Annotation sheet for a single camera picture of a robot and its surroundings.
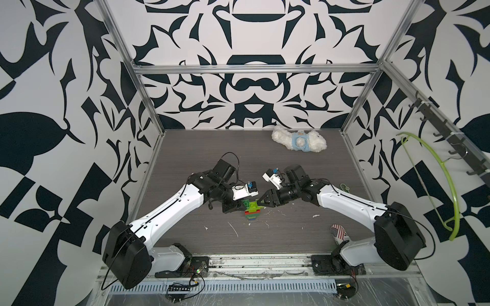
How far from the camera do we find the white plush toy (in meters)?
1.04

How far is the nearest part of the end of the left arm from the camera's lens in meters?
0.66

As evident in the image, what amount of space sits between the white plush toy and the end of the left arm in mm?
477
